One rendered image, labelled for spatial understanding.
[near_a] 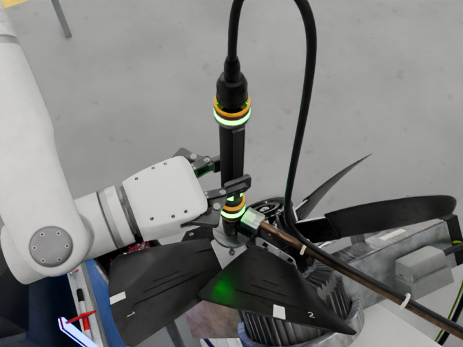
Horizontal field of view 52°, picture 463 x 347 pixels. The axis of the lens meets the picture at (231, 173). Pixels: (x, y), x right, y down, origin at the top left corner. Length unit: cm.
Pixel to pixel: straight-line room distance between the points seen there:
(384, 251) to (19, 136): 77
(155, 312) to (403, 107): 220
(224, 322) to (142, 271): 24
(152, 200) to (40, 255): 16
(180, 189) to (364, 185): 192
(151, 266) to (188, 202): 38
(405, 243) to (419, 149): 165
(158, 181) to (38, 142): 16
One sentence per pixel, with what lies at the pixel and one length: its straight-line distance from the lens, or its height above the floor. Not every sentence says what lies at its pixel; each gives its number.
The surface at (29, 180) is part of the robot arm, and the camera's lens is 57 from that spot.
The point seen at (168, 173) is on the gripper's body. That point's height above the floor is 153.
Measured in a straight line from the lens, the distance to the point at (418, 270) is 106.
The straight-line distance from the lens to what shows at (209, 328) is 115.
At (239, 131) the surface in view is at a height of 163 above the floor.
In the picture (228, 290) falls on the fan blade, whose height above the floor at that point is 142.
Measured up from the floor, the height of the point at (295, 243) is 140.
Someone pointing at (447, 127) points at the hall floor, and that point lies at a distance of 287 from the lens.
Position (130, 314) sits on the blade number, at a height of 118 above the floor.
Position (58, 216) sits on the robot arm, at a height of 161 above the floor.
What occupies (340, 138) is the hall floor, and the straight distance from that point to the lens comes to 263.
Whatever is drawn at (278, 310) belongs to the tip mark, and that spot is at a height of 143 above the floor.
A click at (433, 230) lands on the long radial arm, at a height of 114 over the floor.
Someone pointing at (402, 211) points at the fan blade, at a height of 131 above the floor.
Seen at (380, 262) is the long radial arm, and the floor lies 113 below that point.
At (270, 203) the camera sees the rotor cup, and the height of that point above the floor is 121.
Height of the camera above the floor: 209
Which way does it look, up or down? 59 degrees down
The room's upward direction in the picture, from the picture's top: straight up
